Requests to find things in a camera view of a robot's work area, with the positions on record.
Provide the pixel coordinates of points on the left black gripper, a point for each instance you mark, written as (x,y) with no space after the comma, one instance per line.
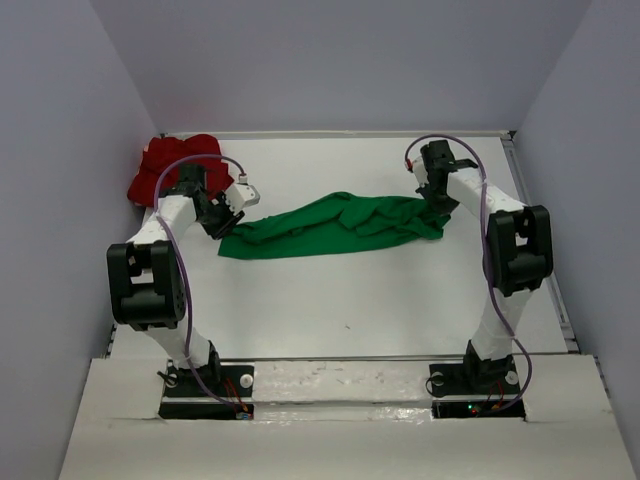
(229,220)

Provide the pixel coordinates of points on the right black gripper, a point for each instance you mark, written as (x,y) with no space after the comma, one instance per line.
(443,209)

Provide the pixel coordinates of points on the green t-shirt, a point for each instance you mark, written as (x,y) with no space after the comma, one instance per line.
(338,223)

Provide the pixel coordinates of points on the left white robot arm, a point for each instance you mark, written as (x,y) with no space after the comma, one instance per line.
(149,287)

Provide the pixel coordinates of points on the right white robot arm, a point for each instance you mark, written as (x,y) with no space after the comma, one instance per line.
(517,256)

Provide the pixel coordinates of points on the white front cover board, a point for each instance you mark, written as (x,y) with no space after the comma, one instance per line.
(345,420)

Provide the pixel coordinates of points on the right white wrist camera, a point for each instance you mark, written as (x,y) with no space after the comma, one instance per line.
(418,169)

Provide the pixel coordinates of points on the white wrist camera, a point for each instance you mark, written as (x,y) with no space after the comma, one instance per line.
(240,196)
(418,169)

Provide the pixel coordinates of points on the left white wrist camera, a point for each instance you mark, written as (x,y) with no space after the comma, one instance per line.
(240,196)

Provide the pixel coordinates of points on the aluminium table frame rail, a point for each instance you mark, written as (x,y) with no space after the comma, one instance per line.
(423,298)

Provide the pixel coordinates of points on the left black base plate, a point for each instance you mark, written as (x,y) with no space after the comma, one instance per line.
(229,398)

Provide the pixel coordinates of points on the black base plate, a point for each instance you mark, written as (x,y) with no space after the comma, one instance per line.
(456,396)
(229,398)

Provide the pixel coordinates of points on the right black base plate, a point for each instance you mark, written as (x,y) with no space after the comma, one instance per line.
(456,396)

